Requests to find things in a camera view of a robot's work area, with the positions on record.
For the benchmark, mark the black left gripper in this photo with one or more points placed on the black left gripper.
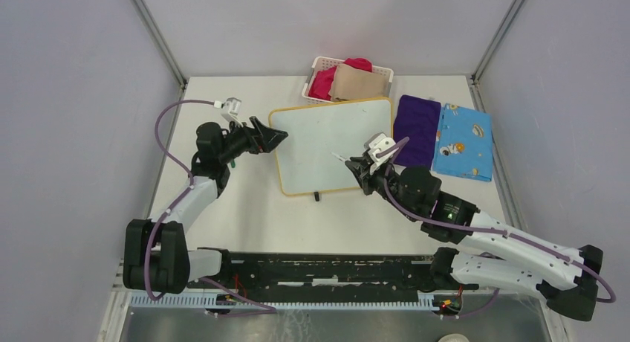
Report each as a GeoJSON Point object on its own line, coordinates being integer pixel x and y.
{"type": "Point", "coordinates": [268, 140]}

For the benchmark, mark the beige cloth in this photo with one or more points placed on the beige cloth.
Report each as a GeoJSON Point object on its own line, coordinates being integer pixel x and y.
{"type": "Point", "coordinates": [353, 84]}

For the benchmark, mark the blue patterned cloth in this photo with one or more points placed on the blue patterned cloth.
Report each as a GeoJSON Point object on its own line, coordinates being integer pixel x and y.
{"type": "Point", "coordinates": [464, 144]}

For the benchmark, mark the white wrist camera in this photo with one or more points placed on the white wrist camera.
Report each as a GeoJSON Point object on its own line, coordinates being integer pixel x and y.
{"type": "Point", "coordinates": [379, 149]}
{"type": "Point", "coordinates": [230, 109]}

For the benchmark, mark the purple towel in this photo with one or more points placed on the purple towel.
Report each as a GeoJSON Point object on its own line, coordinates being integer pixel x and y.
{"type": "Point", "coordinates": [416, 119]}

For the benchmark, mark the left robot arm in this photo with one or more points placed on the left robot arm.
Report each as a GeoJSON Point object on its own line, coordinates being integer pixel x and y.
{"type": "Point", "coordinates": [156, 257]}

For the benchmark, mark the yellow framed whiteboard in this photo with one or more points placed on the yellow framed whiteboard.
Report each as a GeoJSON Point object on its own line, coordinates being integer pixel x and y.
{"type": "Point", "coordinates": [304, 160]}

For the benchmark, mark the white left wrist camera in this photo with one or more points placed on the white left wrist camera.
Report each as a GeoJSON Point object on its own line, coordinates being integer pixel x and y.
{"type": "Point", "coordinates": [230, 109]}

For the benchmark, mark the white round object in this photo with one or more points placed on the white round object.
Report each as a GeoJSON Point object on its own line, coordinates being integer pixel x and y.
{"type": "Point", "coordinates": [454, 337]}

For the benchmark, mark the white plastic basket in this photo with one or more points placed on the white plastic basket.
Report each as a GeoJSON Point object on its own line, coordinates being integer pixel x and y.
{"type": "Point", "coordinates": [386, 72]}

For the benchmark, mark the red cloth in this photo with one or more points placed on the red cloth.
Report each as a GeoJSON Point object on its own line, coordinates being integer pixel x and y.
{"type": "Point", "coordinates": [320, 86]}

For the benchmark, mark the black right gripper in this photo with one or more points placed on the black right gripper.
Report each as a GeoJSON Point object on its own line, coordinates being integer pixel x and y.
{"type": "Point", "coordinates": [362, 175]}

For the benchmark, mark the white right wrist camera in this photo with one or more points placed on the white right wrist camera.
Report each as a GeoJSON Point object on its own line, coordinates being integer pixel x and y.
{"type": "Point", "coordinates": [379, 149]}

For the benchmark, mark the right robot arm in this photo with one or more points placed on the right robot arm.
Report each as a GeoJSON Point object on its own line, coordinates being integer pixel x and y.
{"type": "Point", "coordinates": [482, 250]}

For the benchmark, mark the green whiteboard marker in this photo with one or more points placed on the green whiteboard marker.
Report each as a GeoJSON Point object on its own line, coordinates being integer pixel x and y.
{"type": "Point", "coordinates": [340, 157]}

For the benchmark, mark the white cable duct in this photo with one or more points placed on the white cable duct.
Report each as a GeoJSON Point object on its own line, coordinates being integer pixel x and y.
{"type": "Point", "coordinates": [209, 300]}

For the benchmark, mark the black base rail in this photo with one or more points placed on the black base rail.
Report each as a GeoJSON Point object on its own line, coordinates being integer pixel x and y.
{"type": "Point", "coordinates": [331, 278]}

